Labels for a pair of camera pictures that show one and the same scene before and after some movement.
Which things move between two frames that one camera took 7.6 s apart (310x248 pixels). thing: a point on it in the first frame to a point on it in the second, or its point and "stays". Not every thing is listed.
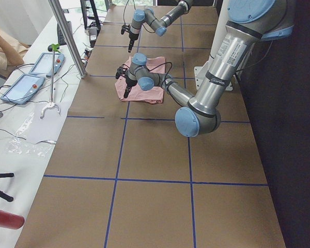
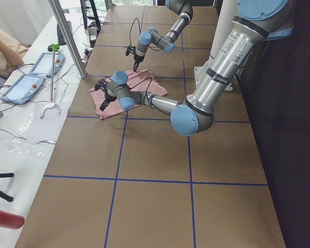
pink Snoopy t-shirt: x=155 y=95 to x=141 y=80
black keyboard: x=61 y=41 stays
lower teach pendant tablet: x=26 y=87 stays
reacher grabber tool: x=52 y=47 stays
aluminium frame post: x=69 y=37 stays
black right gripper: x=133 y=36 to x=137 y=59
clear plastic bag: x=19 y=144 stays
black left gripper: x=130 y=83 to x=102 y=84
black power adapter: x=93 y=33 stays
